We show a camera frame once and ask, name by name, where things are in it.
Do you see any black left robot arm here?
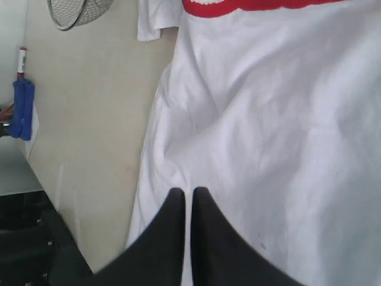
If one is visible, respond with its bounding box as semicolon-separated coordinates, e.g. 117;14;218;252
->
1;210;93;285

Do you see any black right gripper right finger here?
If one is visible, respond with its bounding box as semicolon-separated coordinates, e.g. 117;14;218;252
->
190;187;300;285

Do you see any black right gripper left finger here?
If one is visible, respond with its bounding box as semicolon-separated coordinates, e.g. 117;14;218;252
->
92;188;185;285

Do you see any metal mesh strainer bowl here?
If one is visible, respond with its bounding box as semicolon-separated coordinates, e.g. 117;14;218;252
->
46;0;114;32

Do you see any white t-shirt red lettering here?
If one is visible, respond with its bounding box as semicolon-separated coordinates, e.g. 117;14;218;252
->
127;1;380;285

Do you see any red cable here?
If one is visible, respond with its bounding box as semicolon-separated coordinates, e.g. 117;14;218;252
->
0;102;15;122

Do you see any blue cloth bundle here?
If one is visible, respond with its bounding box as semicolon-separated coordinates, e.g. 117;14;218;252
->
8;78;35;141

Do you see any red white marker pen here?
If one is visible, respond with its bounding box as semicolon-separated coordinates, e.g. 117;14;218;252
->
17;46;27;74

